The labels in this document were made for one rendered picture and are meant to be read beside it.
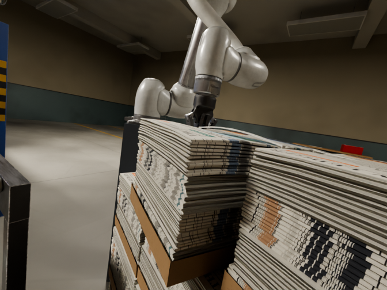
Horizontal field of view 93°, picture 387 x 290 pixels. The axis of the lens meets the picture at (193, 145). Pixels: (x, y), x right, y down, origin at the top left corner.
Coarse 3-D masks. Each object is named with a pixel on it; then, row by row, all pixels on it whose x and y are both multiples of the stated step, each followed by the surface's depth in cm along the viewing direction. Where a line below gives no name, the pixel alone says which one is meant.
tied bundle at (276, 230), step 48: (288, 192) 20; (336, 192) 16; (384, 192) 14; (240, 240) 24; (288, 240) 19; (336, 240) 16; (384, 240) 13; (288, 288) 19; (336, 288) 16; (384, 288) 13
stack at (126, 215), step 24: (120, 192) 69; (120, 216) 69; (120, 240) 67; (144, 240) 52; (120, 264) 64; (144, 264) 48; (120, 288) 64; (168, 288) 39; (192, 288) 31; (216, 288) 28
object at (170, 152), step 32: (160, 128) 33; (192, 128) 36; (160, 160) 33; (192, 160) 24; (224, 160) 26; (160, 192) 33; (192, 192) 25; (224, 192) 28; (160, 224) 31; (192, 224) 27; (224, 224) 30
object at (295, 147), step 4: (228, 132) 53; (232, 132) 55; (236, 132) 57; (244, 136) 45; (248, 136) 48; (252, 136) 50; (264, 140) 40; (272, 140) 46; (276, 140) 48; (284, 144) 38; (288, 144) 41; (292, 144) 43; (296, 144) 46; (296, 148) 34; (300, 148) 35; (304, 148) 36; (308, 148) 38; (312, 148) 41; (316, 152) 38; (320, 152) 39; (328, 152) 42
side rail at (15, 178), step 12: (0, 156) 75; (0, 168) 64; (12, 168) 66; (12, 180) 57; (24, 180) 58; (12, 192) 54; (24, 192) 56; (0, 204) 60; (12, 204) 55; (24, 204) 57; (12, 216) 55; (24, 216) 58
